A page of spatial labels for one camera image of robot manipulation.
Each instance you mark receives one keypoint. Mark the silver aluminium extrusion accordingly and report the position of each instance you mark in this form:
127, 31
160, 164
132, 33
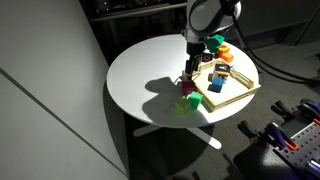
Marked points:
312, 168

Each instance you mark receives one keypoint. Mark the wooden tray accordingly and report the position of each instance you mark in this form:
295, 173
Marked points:
235, 88

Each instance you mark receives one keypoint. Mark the near purple spring clamp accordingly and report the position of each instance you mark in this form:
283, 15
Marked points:
273, 134

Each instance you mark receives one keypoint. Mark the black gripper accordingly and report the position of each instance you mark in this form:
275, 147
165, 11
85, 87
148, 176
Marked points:
194, 51

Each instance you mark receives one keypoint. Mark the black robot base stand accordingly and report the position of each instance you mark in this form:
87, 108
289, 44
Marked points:
260, 162

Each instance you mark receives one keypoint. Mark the black perforated breadboard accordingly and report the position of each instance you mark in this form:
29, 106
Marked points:
308, 140

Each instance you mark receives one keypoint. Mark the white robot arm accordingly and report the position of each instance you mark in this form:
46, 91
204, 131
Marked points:
206, 18

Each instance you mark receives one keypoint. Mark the small orange block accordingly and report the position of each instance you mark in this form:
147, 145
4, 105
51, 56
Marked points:
227, 57

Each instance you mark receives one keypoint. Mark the black yellow checkered block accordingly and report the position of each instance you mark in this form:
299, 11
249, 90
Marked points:
221, 71

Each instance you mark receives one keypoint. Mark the pink cube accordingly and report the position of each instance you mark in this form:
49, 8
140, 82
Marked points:
187, 87

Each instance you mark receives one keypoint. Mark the orange cube with hole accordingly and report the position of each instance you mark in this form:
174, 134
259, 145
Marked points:
223, 49

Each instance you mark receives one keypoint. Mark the blue cube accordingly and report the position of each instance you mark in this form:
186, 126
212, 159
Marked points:
217, 85

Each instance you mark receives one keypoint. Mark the white round table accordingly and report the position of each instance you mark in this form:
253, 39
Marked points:
144, 81

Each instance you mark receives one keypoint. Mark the far purple spring clamp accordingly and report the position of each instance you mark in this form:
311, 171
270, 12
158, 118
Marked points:
307, 108

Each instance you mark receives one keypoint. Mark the purple spring clamp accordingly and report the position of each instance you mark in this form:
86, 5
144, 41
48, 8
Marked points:
307, 108
273, 134

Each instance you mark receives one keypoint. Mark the black cube with red ring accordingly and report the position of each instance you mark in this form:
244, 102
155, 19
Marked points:
206, 57

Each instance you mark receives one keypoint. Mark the lime green cube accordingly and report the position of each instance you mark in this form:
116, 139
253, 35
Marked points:
182, 105

